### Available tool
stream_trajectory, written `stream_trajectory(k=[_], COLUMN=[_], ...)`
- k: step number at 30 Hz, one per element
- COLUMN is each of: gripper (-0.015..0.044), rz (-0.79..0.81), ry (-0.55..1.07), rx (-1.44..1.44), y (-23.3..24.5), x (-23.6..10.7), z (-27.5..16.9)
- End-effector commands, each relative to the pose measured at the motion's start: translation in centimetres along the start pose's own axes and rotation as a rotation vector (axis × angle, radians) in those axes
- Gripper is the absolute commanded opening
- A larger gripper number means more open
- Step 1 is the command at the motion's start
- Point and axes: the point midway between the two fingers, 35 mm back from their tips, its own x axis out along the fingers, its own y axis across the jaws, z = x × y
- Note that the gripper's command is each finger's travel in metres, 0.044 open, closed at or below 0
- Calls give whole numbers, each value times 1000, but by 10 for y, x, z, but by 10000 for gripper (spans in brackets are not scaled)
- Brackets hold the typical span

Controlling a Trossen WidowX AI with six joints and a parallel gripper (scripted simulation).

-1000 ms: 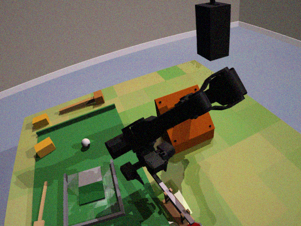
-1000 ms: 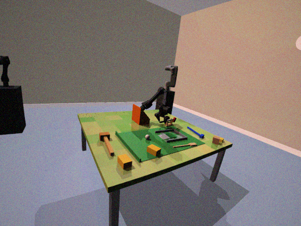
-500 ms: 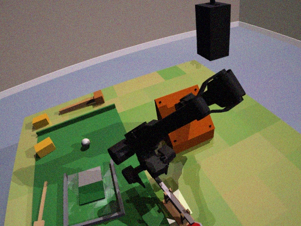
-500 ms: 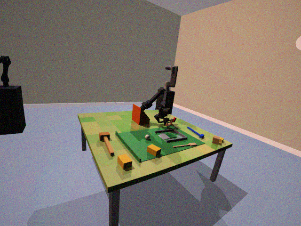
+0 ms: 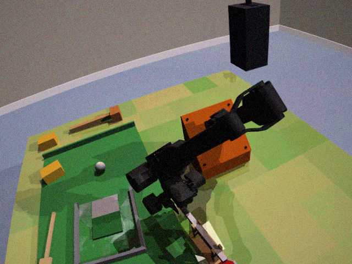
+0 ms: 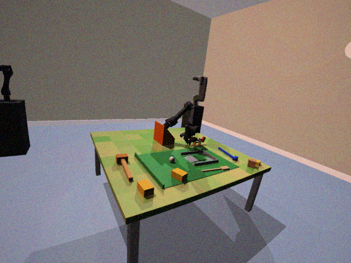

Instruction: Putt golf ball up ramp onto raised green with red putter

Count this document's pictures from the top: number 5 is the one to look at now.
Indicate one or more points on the white golf ball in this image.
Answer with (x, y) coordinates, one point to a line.
(100, 166)

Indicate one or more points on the green putting mat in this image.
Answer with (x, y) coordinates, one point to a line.
(121, 152)

